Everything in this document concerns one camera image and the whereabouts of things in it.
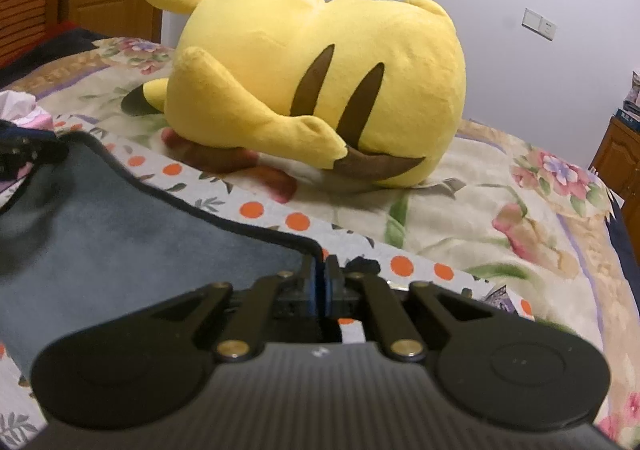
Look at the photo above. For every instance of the yellow Pikachu plush toy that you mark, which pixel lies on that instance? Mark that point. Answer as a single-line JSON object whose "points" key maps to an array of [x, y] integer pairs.
{"points": [[373, 90]]}

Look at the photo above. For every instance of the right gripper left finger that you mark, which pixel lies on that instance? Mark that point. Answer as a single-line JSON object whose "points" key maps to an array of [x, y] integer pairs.
{"points": [[270, 311]]}

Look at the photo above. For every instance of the stack of boxes on cabinet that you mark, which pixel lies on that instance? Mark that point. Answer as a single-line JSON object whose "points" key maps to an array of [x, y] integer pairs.
{"points": [[629, 113]]}

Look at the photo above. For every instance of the purple snack packet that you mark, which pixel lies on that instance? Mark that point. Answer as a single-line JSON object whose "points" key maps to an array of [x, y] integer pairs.
{"points": [[504, 299]]}

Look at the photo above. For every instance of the floral bed quilt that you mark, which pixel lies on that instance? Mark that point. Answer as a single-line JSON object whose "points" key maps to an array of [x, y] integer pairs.
{"points": [[495, 211]]}

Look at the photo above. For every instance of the purple and grey towel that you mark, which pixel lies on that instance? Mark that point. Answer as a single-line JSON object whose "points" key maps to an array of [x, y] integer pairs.
{"points": [[84, 242]]}

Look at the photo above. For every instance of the white wall switch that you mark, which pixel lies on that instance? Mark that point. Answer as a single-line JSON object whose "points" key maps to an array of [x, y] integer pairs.
{"points": [[538, 24]]}

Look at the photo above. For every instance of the wooden sideboard cabinet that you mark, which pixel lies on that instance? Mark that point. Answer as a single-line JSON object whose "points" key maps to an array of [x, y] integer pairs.
{"points": [[617, 163]]}

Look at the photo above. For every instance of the pink tissue box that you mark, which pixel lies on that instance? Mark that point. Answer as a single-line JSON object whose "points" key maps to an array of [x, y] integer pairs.
{"points": [[22, 109]]}

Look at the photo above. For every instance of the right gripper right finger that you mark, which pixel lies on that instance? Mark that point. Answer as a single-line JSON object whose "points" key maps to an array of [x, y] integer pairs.
{"points": [[357, 291]]}

